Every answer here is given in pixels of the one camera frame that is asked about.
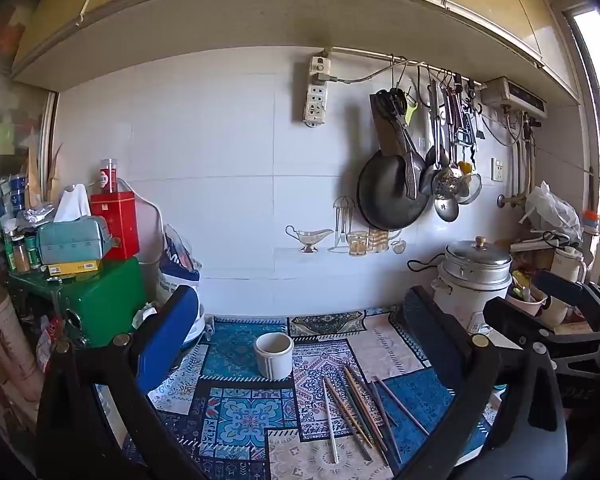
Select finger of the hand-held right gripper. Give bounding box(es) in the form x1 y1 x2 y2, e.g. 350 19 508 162
482 297 600 356
534 270 600 328

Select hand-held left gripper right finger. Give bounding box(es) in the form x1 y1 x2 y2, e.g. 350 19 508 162
394 285 569 480

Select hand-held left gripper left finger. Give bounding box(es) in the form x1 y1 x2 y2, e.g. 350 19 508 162
35 285 209 480

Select grey chopstick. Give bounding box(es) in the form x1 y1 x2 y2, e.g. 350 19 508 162
369 381 403 466

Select yellow chopstick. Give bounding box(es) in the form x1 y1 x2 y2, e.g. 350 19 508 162
324 376 375 450
342 366 388 452

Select white ceramic utensil cup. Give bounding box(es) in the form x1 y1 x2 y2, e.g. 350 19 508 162
253 331 295 381

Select green chopstick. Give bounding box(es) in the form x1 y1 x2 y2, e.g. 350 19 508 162
340 384 373 462

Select white chopstick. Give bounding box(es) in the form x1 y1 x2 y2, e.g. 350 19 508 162
322 377 339 465

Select pink bowl with utensils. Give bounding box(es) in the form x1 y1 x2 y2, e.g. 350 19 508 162
505 271 549 317

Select white electric kettle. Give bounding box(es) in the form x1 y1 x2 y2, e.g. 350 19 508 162
549 244 589 286

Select white rice cooker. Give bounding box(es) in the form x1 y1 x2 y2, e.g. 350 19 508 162
431 264 512 337

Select white and blue sack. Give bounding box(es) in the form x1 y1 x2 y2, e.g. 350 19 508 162
156 224 204 307

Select steel pot with lid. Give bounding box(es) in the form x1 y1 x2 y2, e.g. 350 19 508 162
445 235 514 288

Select green metal box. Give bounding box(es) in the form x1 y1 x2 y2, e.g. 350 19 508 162
9 256 149 350

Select white plastic bag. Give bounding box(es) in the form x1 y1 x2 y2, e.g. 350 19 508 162
524 181 584 242

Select patterned blue patchwork mat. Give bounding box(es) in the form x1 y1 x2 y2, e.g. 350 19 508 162
122 307 511 480

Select yellow flat box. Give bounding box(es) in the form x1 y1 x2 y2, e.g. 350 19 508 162
45 258 102 278

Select red tin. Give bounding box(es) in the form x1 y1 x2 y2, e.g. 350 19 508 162
89 190 141 261

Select teal tissue box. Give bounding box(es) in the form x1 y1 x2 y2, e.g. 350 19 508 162
35 183 114 267

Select steel mesh strainer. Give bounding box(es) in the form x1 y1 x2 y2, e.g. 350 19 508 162
456 169 483 206

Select black wok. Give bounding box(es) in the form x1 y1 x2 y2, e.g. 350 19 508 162
356 149 432 232

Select steel slotted skimmer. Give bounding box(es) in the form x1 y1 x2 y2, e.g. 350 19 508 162
431 82 464 201

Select beige paper roll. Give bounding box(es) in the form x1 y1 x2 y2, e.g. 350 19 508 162
0 264 47 413

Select spice jar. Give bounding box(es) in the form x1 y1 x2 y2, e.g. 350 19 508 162
11 236 32 275

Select red label jar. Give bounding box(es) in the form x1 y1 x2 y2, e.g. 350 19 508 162
99 158 119 195

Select window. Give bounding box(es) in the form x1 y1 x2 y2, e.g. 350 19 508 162
562 2 600 221

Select white water heater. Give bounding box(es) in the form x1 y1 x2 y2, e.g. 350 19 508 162
481 76 549 121

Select wooden cutting board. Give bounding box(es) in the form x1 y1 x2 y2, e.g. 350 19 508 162
370 91 407 157

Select yellow-green peeler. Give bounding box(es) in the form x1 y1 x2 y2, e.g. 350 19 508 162
404 94 421 129

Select black scissors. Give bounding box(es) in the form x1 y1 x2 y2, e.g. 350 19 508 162
389 87 409 117

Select white power strip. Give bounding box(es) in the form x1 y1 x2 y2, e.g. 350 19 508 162
302 84 329 129

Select black rice cooker cable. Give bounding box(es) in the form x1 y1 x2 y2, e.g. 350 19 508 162
406 254 447 274

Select brass wall faucet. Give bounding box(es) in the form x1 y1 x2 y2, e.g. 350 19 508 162
496 191 528 210

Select kitchenware wall sticker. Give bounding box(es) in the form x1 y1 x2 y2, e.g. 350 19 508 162
285 195 409 257

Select grey power cable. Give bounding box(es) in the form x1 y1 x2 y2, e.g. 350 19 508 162
325 60 398 85

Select metal hanging rail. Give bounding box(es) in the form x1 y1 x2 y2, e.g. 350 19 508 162
324 46 487 87

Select white wall plug adapter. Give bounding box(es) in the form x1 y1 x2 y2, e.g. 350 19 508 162
308 55 332 86

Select yellow wall cabinet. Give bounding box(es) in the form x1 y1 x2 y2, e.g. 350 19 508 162
11 0 582 107

